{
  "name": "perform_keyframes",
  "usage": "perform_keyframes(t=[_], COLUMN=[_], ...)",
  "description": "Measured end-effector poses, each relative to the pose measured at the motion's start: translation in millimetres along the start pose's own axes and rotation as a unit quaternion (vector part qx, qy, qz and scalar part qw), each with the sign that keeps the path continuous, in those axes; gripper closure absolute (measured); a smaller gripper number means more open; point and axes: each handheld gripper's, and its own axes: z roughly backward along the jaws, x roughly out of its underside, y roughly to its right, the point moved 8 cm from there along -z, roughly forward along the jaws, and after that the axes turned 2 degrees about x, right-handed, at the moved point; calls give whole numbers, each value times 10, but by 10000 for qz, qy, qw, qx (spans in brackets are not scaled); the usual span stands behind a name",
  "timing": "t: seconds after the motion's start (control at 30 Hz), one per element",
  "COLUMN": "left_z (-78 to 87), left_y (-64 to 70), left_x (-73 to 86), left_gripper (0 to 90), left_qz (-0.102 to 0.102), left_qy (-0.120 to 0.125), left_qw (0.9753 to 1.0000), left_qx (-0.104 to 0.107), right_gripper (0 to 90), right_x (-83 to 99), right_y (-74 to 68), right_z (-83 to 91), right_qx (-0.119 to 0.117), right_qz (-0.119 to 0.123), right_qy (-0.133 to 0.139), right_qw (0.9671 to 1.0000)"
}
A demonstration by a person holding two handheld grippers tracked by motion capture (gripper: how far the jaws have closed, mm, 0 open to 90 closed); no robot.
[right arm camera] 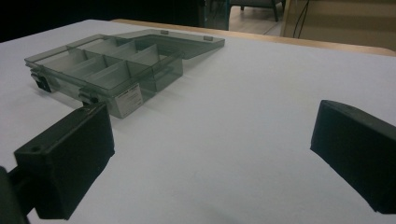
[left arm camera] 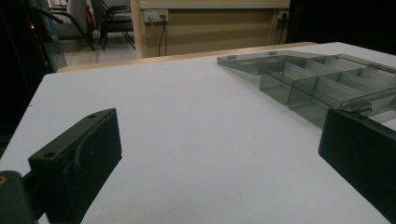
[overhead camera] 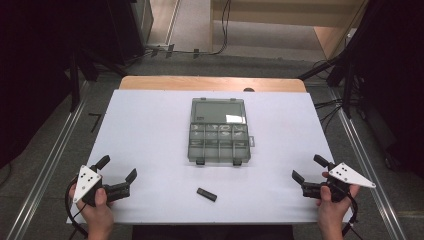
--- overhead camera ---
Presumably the wooden table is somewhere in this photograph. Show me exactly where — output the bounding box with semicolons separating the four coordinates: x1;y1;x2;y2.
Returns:
118;75;307;94

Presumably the white board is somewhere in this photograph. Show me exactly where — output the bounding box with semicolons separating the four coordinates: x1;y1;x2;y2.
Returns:
66;88;353;225

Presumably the light wooden furniture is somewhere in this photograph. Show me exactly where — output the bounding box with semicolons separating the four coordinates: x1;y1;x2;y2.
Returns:
209;0;369;60

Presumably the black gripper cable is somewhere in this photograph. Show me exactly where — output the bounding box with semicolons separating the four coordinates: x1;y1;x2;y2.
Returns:
64;178;90;240
341;191;365;240

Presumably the black floor cable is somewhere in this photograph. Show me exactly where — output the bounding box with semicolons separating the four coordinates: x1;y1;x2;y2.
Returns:
172;0;233;56

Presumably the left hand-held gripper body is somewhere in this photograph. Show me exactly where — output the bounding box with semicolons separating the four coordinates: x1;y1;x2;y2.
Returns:
72;164;131;208

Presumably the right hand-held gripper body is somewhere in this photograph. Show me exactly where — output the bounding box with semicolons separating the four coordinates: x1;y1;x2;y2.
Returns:
301;162;377;204

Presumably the grey translucent compartment box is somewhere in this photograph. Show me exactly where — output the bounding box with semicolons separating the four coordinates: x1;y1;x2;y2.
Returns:
186;96;256;167

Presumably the person's dark lap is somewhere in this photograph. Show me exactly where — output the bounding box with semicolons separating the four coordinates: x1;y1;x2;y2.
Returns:
131;224;296;240

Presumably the black hex key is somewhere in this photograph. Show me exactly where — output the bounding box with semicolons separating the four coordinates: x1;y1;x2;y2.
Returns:
87;112;103;134

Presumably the black stand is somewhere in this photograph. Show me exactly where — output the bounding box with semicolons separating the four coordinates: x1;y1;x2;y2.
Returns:
297;31;369;120
66;44;129;113

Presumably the metal floor rail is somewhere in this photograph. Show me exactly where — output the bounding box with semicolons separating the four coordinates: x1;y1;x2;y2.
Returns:
4;79;92;240
327;87;409;240

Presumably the small black stick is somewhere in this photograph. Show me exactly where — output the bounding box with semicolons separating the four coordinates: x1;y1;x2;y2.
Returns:
195;187;219;203

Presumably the person's right hand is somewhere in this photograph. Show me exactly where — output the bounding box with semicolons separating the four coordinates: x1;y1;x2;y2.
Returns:
315;171;362;231

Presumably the bundle of black cables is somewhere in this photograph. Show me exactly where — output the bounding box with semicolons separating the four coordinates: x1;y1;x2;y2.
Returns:
313;95;349;132

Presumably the person's left hand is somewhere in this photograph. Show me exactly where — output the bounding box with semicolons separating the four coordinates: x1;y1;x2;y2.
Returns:
69;179;115;232

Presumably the dark cabinet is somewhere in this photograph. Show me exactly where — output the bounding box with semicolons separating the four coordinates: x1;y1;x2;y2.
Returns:
108;0;155;66

